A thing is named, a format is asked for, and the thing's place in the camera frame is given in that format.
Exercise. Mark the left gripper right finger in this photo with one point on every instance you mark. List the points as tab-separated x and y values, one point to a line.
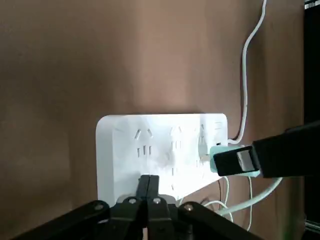
162	220

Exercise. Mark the white power strip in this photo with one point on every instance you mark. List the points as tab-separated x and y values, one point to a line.
120	162

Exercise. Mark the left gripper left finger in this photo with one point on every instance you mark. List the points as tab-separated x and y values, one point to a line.
120	217

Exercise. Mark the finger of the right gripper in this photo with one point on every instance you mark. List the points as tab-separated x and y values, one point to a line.
287	155

